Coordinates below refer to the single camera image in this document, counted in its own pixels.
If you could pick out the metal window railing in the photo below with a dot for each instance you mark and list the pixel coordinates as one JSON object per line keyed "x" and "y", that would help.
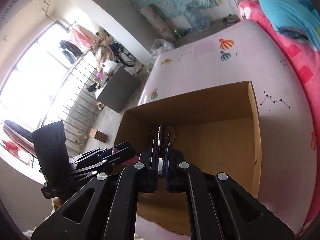
{"x": 82, "y": 97}

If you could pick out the blue quilt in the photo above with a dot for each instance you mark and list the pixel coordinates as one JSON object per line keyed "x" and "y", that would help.
{"x": 282, "y": 7}

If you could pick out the pink patterned blanket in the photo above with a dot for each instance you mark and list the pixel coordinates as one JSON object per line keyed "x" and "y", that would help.
{"x": 300, "y": 62}

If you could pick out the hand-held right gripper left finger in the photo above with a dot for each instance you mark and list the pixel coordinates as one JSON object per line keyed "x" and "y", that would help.
{"x": 150, "y": 170}

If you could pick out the striped hanging garment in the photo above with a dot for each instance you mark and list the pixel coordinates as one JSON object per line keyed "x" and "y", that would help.
{"x": 17, "y": 132}

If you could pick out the grey cabinet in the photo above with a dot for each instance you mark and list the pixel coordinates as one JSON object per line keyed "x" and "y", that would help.
{"x": 117, "y": 90}

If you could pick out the green can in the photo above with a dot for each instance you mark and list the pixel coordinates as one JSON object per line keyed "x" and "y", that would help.
{"x": 177, "y": 32}

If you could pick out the clear blue water jug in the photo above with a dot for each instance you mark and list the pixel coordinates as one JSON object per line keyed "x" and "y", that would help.
{"x": 197, "y": 20}

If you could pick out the wheelchair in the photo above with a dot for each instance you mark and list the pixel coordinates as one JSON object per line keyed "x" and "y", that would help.
{"x": 122, "y": 55}

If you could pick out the white plastic bag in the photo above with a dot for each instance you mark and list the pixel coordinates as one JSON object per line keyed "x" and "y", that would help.
{"x": 162, "y": 47}

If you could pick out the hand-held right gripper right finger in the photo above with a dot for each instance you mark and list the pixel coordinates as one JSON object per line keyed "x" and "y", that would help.
{"x": 175, "y": 175}

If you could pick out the dark hanging garment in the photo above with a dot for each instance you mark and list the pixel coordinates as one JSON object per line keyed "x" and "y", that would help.
{"x": 71, "y": 50}

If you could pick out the pair of beige shoes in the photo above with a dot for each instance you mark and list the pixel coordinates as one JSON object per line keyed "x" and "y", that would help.
{"x": 81, "y": 137}
{"x": 100, "y": 106}

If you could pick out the beige blanket pile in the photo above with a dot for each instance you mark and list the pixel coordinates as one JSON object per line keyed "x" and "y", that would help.
{"x": 102, "y": 47}

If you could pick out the small cardboard box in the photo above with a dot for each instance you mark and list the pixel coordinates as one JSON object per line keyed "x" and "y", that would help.
{"x": 98, "y": 135}

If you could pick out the pink hanging garment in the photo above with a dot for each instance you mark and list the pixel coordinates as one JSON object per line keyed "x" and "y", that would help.
{"x": 80, "y": 36}

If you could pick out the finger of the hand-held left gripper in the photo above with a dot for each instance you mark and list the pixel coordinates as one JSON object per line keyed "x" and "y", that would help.
{"x": 100, "y": 152}
{"x": 105, "y": 165}

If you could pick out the rolled white mat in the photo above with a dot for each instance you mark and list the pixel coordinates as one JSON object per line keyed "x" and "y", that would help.
{"x": 156, "y": 21}

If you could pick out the small white bag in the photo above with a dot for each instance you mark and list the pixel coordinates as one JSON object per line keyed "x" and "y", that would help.
{"x": 110, "y": 66}

